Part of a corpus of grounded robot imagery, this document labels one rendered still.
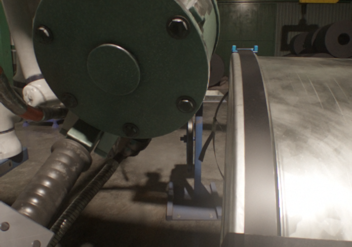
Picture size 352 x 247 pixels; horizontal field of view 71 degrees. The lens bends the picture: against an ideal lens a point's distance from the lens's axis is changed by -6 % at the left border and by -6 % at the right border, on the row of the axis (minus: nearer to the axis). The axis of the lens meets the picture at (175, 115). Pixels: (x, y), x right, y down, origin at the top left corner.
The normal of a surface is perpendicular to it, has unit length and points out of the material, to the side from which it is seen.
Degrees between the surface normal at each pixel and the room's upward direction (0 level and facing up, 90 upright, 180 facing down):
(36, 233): 51
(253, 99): 29
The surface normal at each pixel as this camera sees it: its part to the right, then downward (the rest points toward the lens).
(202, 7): 0.79, -0.36
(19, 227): 0.62, -0.52
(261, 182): -0.12, -0.60
